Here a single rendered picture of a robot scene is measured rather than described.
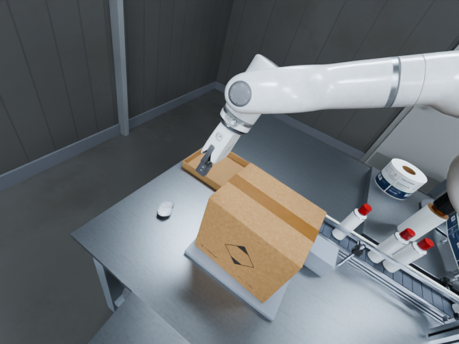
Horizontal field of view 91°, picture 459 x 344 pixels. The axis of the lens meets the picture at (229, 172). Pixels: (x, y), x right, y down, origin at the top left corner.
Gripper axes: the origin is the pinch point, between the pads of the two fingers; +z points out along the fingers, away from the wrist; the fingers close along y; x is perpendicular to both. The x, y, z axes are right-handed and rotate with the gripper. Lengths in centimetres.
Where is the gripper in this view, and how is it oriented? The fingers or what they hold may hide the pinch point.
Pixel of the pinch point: (203, 168)
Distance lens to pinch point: 63.8
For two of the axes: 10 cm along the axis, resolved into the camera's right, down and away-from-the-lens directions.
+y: 3.7, -3.1, 8.7
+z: -5.3, 7.0, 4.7
